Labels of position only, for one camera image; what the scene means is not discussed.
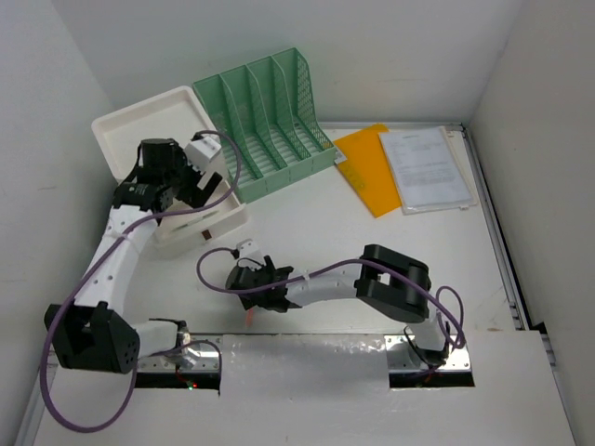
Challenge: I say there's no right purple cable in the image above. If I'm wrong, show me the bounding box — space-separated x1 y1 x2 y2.
196 246 466 349

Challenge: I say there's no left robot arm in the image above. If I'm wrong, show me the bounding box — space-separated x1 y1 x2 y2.
45 133 223 374

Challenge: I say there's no purple cable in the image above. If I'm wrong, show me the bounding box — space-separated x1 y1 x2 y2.
196 246 466 349
39 131 242 431

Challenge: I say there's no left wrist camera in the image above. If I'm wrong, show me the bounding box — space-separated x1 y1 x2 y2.
183 137 225 175

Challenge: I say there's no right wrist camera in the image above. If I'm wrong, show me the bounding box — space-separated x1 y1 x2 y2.
236 239 264 263

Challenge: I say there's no white drawer cabinet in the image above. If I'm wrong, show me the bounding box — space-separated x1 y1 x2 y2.
91 85 224 210

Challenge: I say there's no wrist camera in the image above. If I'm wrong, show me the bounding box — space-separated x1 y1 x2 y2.
183 137 225 175
236 239 264 263

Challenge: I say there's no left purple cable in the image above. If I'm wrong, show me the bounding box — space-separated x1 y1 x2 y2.
39 131 242 431

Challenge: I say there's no clear document sleeve with paper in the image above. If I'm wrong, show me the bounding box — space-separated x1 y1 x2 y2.
379 126 477 215

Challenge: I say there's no orange pen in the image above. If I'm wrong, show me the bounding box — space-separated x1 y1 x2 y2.
245 308 255 328

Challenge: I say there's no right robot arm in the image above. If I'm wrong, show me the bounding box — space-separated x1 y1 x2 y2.
225 244 466 369

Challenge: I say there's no white bottom drawer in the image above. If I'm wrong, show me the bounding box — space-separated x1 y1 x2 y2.
143 192 248 259

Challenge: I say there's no green file organizer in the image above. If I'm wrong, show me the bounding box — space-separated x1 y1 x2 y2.
192 48 337 203

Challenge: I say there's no orange plastic folder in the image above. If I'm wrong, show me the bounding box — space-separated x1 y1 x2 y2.
335 124 402 218

